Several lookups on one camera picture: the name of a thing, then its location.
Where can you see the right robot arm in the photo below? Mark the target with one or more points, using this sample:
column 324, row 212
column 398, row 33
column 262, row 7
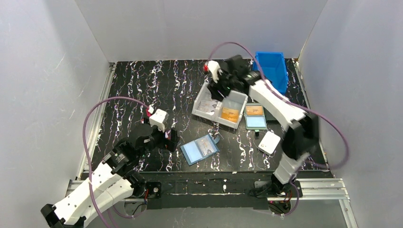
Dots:
column 300, row 127

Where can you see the orange card in tray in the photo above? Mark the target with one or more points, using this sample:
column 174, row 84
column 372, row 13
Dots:
column 229, row 114

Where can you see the white cards in tray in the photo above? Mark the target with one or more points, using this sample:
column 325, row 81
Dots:
column 207, row 106

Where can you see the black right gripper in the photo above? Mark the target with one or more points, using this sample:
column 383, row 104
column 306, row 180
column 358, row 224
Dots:
column 218, row 88

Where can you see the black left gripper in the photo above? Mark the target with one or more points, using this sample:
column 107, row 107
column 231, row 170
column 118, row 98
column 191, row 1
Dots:
column 169, row 140

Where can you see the orange card in green holder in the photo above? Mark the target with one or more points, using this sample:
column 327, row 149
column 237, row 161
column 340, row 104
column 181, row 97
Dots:
column 254, row 110

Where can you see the white divided plastic tray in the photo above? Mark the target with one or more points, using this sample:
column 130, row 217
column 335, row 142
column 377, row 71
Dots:
column 235, row 100

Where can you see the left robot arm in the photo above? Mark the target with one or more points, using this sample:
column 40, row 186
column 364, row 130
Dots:
column 115, row 178

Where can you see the blue plastic bin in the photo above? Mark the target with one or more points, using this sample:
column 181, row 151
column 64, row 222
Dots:
column 274, row 69

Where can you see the green open card holder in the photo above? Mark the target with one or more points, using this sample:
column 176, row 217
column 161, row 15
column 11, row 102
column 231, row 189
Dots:
column 255, row 123

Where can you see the white power bank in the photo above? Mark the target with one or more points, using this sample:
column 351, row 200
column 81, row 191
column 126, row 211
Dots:
column 269, row 143

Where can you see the blue leather card holder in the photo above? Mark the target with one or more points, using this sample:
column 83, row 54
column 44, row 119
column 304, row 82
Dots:
column 192, row 152

